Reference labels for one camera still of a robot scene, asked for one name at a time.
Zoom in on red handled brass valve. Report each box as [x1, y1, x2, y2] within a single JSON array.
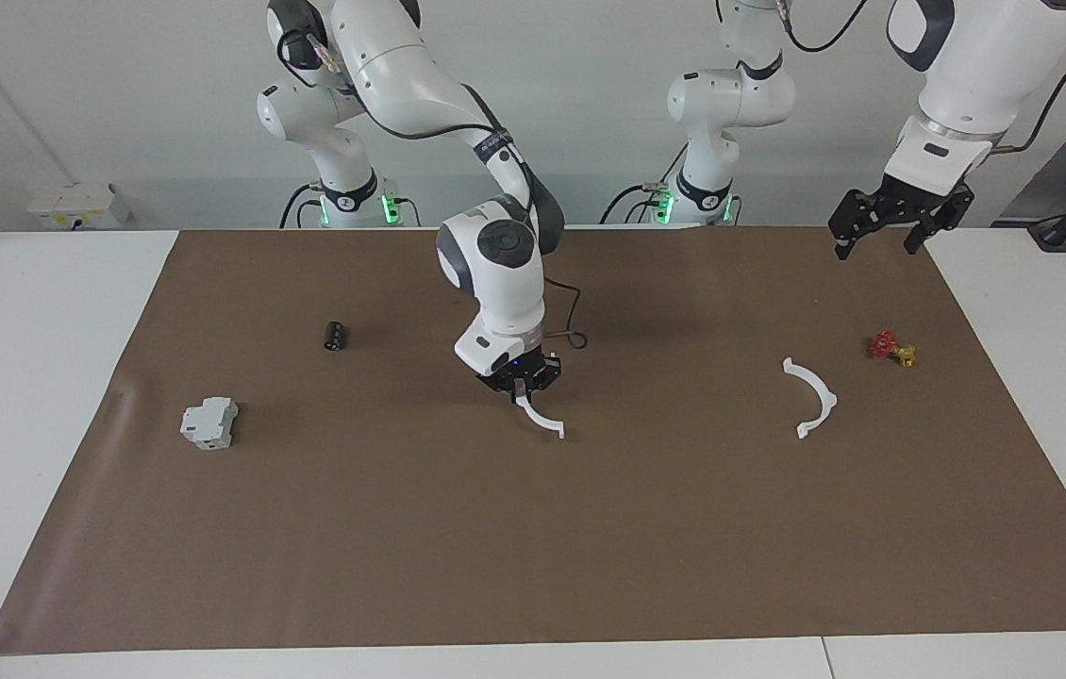
[[868, 330, 918, 369]]

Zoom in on brown paper table mat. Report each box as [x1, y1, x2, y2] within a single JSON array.
[[0, 224, 1066, 655]]

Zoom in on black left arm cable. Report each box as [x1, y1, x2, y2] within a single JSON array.
[[778, 0, 1066, 152]]

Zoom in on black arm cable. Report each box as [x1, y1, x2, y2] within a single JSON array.
[[778, 0, 1066, 152], [274, 28, 588, 352]]

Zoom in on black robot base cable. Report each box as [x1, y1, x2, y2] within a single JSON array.
[[280, 184, 319, 229], [601, 184, 664, 225]]

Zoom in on white wall socket box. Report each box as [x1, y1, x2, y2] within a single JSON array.
[[28, 182, 130, 230]]

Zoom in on white half pipe clamp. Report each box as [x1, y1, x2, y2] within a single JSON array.
[[783, 357, 838, 441], [514, 394, 567, 440]]

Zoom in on white circuit breaker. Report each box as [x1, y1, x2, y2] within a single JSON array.
[[179, 396, 240, 451]]

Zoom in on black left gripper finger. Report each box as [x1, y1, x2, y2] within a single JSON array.
[[827, 189, 879, 261], [904, 211, 945, 257]]

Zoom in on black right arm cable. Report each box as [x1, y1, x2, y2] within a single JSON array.
[[274, 28, 588, 352]]

